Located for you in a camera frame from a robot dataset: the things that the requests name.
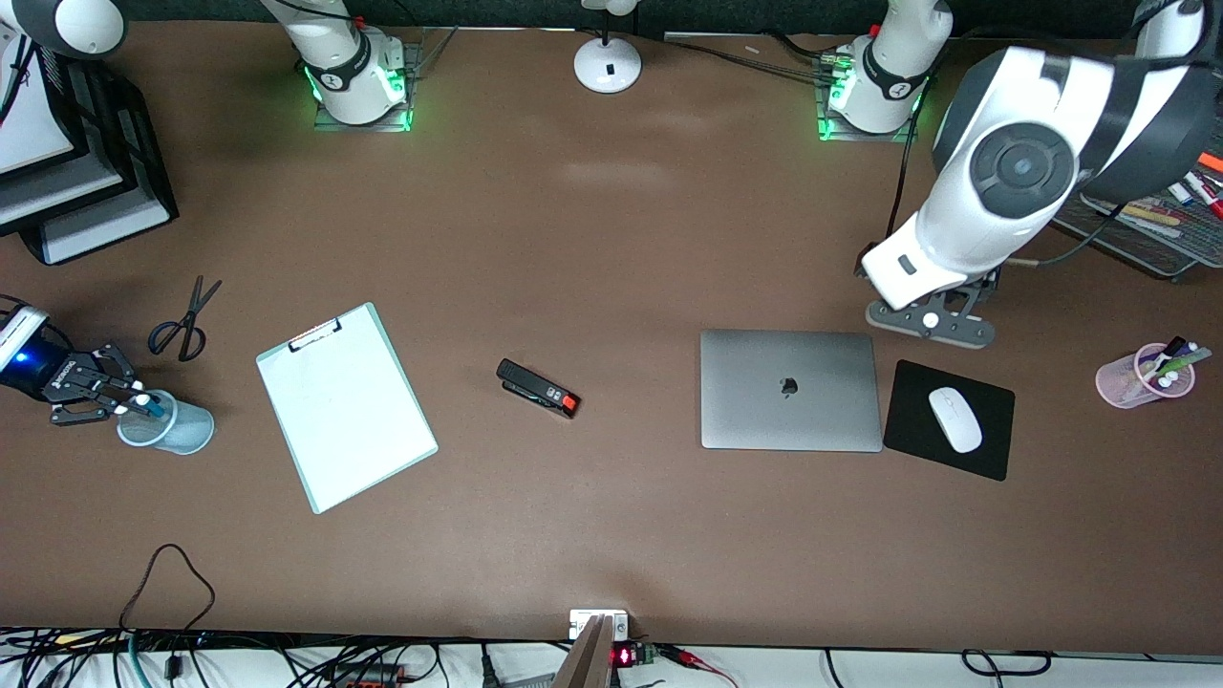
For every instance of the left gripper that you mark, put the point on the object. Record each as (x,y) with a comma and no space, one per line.
(862,263)

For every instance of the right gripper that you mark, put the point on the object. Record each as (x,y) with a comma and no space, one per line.
(69,380)

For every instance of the blue marker white cap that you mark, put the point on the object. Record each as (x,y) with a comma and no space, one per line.
(151,406)

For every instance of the silver laptop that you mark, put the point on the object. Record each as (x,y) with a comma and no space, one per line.
(793,392)

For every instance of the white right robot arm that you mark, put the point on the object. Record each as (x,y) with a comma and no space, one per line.
(81,24)

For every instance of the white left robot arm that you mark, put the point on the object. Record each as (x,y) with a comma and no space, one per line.
(1022,172)

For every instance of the black marker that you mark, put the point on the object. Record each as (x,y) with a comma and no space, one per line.
(1171,350)

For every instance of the red marker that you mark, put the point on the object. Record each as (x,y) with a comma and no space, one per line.
(1206,196)

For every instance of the light blue mesh cup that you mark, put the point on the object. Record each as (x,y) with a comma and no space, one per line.
(182,430)

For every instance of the white computer mouse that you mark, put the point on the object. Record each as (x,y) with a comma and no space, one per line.
(955,419)

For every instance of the black scissors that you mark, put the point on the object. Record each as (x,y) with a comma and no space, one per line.
(189,325)

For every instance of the black mouse pad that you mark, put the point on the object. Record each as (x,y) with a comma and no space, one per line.
(917,430)

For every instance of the black stacked paper tray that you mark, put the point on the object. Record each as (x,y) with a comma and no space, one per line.
(105,191)

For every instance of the pink translucent pen cup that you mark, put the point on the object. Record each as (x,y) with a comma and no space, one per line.
(1118,382)

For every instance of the yellow pen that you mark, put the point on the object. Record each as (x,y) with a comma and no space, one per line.
(1151,213)

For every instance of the white clipboard green edge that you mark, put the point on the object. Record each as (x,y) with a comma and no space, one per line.
(354,440)

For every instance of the green purple pen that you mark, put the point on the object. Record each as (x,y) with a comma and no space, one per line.
(1190,357)

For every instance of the orange highlighter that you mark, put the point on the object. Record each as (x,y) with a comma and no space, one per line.
(1213,161)

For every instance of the black stapler red tip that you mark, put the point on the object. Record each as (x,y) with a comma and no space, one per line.
(535,387)

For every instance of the white round lamp base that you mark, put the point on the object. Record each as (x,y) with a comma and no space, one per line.
(608,65)

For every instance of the circuit board red display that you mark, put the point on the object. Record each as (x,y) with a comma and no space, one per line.
(632,655)

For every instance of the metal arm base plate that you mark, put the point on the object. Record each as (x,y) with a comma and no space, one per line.
(330,122)
(831,134)

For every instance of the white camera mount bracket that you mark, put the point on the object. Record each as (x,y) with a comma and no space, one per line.
(583,623)

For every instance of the grey camera mount beam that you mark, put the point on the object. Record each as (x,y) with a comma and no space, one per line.
(585,659)

